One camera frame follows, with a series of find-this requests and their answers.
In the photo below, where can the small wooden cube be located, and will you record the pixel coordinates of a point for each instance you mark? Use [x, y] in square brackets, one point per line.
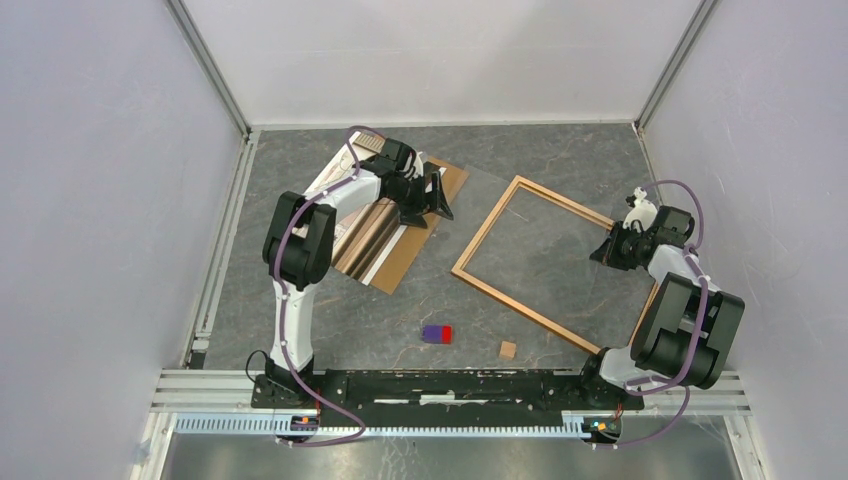
[507, 350]

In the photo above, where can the white slotted cable duct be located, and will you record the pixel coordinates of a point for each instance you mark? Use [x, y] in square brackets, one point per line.
[288, 425]

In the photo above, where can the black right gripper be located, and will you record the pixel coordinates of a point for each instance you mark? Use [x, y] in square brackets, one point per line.
[607, 253]

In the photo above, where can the brown backing board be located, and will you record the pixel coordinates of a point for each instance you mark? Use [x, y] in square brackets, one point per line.
[404, 246]

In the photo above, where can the wooden picture frame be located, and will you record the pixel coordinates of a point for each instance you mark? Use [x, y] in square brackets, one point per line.
[517, 265]

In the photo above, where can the printed photo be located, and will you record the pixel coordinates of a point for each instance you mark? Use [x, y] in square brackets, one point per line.
[361, 236]

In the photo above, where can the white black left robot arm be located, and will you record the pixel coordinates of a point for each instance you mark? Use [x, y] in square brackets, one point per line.
[300, 240]

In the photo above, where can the purple red block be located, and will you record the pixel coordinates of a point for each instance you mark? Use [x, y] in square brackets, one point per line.
[437, 334]

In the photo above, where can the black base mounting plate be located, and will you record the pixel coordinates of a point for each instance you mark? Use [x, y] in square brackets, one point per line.
[454, 398]

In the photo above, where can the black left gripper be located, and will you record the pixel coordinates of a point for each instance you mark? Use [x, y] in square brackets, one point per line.
[434, 200]

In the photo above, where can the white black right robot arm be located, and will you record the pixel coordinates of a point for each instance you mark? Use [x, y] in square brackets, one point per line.
[687, 332]

